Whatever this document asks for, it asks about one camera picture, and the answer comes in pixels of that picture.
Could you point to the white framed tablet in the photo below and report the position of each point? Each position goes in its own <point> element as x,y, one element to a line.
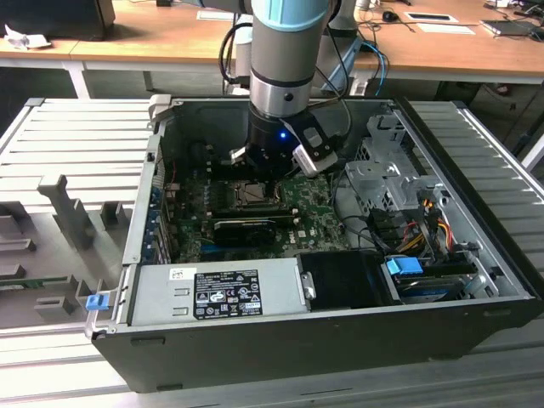
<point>429,17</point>

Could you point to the black graphics card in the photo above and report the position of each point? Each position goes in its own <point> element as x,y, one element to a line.
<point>244,234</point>

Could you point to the white paper sheet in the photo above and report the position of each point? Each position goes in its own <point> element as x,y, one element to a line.
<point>446,29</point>
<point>217,15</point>

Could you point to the hard disk in blue carrier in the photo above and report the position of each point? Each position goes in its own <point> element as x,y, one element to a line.
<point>401,268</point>

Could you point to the grey case latch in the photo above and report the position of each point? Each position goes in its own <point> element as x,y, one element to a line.
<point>159,106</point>

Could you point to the black and grey PC case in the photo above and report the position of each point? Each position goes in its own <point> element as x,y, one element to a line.
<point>297,357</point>

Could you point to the black monitor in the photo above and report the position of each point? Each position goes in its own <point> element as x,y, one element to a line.
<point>55,17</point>

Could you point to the blue plastic latch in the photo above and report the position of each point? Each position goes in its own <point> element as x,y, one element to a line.
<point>95,304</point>

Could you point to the silver CPU with green edge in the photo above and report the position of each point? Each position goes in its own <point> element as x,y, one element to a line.
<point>253,193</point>

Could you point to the CPU socket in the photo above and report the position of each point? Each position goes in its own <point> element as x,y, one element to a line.
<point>257,205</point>

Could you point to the wooden desk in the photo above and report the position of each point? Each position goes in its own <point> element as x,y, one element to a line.
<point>170,38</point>

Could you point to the metal drive cage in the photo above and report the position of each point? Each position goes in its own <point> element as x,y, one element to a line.
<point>370,174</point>

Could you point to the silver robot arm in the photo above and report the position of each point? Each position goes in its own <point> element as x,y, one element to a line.
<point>285,42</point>

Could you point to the green RAM stick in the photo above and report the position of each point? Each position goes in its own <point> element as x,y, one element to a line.
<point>34,280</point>

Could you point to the crumpled white paper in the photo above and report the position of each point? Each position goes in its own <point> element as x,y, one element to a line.
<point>21,40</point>

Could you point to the green motherboard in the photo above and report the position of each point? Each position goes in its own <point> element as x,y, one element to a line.
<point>314,212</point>

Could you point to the grey power supply unit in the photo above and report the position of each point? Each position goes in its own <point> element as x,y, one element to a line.
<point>157,293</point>

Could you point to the black and white wrist camera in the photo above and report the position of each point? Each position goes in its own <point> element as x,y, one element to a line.
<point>316,163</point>

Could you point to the black computer mouse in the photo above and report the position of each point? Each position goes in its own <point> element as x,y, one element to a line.
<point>389,16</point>

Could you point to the dark notebook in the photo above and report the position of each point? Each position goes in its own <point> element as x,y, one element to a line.
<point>510,27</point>

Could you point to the grey parts rack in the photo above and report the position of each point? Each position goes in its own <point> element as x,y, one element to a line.
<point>64,255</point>

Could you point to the black plastic shroud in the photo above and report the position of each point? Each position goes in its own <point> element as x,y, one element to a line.
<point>340,276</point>

